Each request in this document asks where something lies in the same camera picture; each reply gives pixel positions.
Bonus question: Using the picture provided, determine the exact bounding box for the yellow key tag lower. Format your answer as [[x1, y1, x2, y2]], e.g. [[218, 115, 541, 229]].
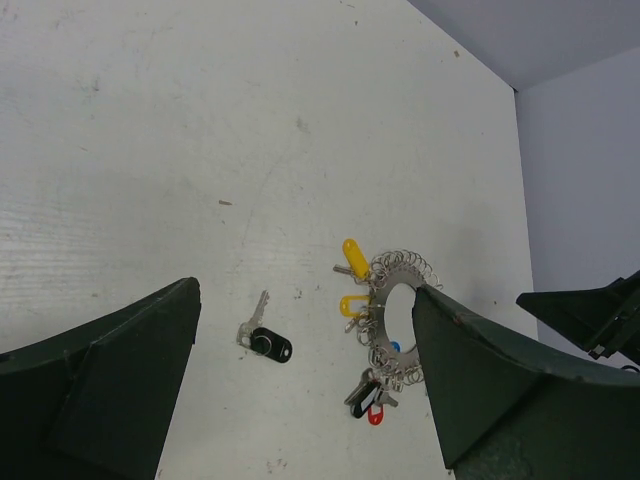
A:
[[339, 295, 370, 318]]

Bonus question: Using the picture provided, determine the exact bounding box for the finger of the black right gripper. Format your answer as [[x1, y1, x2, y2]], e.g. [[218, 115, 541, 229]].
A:
[[516, 273, 639, 363]]

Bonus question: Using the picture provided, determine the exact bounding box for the loose key with black tag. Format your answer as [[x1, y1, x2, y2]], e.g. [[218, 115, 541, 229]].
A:
[[236, 290, 293, 364]]

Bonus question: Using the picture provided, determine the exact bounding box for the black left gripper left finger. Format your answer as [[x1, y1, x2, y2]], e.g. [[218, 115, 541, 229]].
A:
[[1, 277, 201, 479]]

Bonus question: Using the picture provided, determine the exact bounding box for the yellow key tag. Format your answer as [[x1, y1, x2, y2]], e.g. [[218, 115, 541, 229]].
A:
[[339, 295, 370, 318], [333, 238, 370, 281]]

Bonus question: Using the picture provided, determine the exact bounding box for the steel key organiser ring disc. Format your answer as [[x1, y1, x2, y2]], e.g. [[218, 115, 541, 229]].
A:
[[345, 249, 442, 392]]

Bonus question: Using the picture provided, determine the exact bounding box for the red key tag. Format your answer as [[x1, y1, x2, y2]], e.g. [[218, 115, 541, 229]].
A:
[[367, 403, 384, 426]]

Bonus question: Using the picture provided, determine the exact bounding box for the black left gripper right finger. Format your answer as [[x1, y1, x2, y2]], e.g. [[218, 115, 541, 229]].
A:
[[412, 285, 639, 479]]

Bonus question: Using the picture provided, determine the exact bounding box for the black key tag on ring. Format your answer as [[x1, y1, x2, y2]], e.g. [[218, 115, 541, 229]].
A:
[[344, 368, 382, 419]]

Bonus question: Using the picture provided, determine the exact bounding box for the yellow key tag upper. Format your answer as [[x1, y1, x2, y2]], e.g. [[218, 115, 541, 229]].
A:
[[333, 238, 370, 281]]

